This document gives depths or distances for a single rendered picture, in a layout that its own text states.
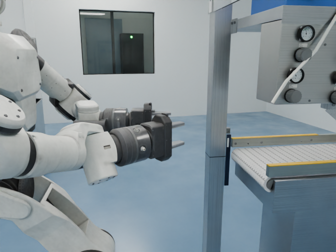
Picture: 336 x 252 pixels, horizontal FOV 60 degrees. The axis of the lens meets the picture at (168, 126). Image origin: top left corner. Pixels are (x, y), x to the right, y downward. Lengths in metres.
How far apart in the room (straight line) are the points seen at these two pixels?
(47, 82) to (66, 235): 0.52
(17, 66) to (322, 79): 0.74
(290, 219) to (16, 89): 0.86
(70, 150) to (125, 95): 5.16
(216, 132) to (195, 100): 4.98
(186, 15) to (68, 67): 2.40
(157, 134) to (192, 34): 5.29
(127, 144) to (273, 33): 0.44
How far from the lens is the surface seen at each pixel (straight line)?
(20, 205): 0.89
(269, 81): 0.79
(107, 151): 0.63
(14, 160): 0.45
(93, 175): 0.62
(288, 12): 0.77
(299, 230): 1.05
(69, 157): 0.53
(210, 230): 1.23
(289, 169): 0.88
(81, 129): 0.59
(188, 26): 5.94
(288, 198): 0.91
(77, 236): 0.95
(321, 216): 1.07
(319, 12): 0.81
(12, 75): 0.77
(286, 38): 0.76
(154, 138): 0.70
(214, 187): 1.14
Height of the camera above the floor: 1.22
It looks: 14 degrees down
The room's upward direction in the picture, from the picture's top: straight up
